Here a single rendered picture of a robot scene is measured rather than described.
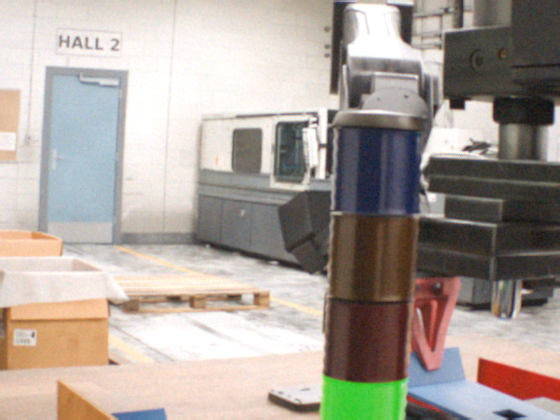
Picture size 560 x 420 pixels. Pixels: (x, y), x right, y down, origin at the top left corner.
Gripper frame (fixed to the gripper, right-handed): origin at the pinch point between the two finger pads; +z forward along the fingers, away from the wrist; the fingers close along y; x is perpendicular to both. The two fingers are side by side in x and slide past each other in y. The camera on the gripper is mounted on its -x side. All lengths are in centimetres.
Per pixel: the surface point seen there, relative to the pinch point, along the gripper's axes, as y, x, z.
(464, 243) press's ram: 16.3, -8.8, -4.9
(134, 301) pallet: -556, 216, -151
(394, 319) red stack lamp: 29.2, -26.4, 2.4
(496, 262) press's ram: 18.5, -8.5, -2.9
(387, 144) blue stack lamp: 32.0, -27.0, -4.1
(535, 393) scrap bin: -11.6, 24.0, 3.4
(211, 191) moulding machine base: -917, 498, -381
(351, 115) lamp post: 31.3, -28.0, -5.6
